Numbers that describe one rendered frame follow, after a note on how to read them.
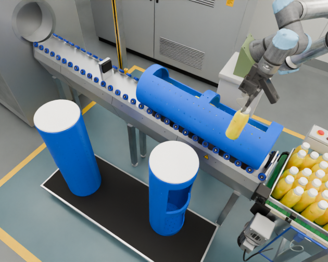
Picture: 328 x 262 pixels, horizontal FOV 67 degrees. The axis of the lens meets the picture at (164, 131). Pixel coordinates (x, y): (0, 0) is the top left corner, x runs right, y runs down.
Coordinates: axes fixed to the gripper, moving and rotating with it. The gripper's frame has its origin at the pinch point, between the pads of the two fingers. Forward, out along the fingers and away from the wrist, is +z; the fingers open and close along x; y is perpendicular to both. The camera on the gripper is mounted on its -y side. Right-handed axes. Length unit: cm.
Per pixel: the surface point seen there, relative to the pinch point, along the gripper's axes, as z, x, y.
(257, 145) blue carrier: 21.5, -9.3, -15.1
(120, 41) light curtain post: 48, -55, 118
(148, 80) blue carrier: 30, -13, 59
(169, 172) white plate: 45, 21, 13
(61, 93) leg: 122, -28, 163
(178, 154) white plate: 43.7, 8.3, 16.4
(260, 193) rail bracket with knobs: 39.1, 0.7, -30.8
